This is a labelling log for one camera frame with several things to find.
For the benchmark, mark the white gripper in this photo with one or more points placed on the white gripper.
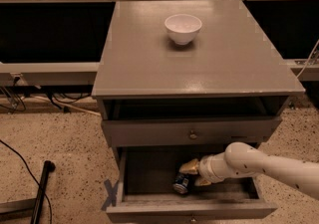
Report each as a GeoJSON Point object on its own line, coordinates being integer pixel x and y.
{"type": "Point", "coordinates": [205, 168]}

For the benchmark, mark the blue pepsi can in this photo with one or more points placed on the blue pepsi can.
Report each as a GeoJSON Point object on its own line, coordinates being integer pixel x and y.
{"type": "Point", "coordinates": [180, 184]}

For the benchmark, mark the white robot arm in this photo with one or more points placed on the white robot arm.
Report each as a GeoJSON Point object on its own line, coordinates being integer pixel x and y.
{"type": "Point", "coordinates": [242, 160]}

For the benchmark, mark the round top drawer knob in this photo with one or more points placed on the round top drawer knob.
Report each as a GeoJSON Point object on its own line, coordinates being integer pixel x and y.
{"type": "Point", "coordinates": [192, 135]}

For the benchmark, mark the grey open middle drawer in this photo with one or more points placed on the grey open middle drawer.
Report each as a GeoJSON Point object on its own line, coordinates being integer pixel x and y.
{"type": "Point", "coordinates": [145, 194]}

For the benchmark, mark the grey top drawer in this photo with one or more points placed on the grey top drawer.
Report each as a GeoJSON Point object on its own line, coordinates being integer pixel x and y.
{"type": "Point", "coordinates": [150, 122]}

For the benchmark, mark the grey wooden cabinet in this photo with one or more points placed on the grey wooden cabinet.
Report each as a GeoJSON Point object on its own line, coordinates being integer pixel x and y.
{"type": "Point", "coordinates": [230, 57]}

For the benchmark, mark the black metal stand leg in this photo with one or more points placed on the black metal stand leg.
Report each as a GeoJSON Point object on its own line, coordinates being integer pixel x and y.
{"type": "Point", "coordinates": [29, 207]}

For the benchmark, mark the white ceramic bowl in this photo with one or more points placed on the white ceramic bowl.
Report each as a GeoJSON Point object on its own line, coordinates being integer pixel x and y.
{"type": "Point", "coordinates": [182, 28]}

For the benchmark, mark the grey lower rail beam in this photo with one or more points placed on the grey lower rail beam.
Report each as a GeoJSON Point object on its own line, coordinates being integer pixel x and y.
{"type": "Point", "coordinates": [77, 74]}

